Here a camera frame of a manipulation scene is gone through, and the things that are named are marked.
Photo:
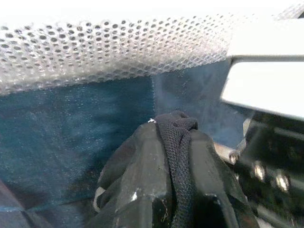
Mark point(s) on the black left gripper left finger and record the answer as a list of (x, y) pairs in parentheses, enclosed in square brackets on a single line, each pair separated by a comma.
[(145, 171)]

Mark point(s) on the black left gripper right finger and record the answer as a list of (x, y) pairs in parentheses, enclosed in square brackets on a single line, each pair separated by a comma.
[(209, 171)]

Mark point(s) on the black knit garment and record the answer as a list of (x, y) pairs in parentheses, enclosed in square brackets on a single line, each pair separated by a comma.
[(178, 152)]

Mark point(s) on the blue laundry basket white mesh rim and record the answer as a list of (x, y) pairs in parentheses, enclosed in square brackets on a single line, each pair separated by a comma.
[(78, 123)]

